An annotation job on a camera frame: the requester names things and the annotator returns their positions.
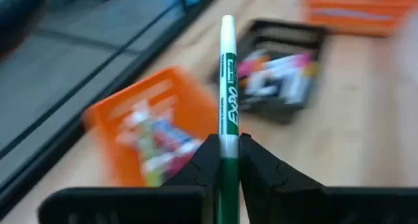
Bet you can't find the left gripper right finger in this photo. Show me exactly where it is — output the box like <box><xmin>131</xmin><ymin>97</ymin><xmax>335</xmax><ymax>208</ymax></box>
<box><xmin>238</xmin><ymin>133</ymin><xmax>325</xmax><ymax>224</ymax></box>

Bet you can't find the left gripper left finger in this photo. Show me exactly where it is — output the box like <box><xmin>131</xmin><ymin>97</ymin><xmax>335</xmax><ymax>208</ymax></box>
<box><xmin>161</xmin><ymin>133</ymin><xmax>221</xmax><ymax>224</ymax></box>

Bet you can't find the orange plastic basket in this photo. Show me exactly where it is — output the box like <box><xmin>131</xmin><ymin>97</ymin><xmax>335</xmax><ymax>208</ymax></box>
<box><xmin>81</xmin><ymin>65</ymin><xmax>220</xmax><ymax>189</ymax></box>
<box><xmin>302</xmin><ymin>0</ymin><xmax>418</xmax><ymax>38</ymax></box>

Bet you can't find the thin green Expo marker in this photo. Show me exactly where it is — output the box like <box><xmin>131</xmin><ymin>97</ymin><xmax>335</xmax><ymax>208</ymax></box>
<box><xmin>217</xmin><ymin>14</ymin><xmax>242</xmax><ymax>224</ymax></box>

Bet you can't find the black plastic basket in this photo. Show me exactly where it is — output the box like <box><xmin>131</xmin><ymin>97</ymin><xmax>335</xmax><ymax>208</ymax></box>
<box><xmin>208</xmin><ymin>18</ymin><xmax>329</xmax><ymax>124</ymax></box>

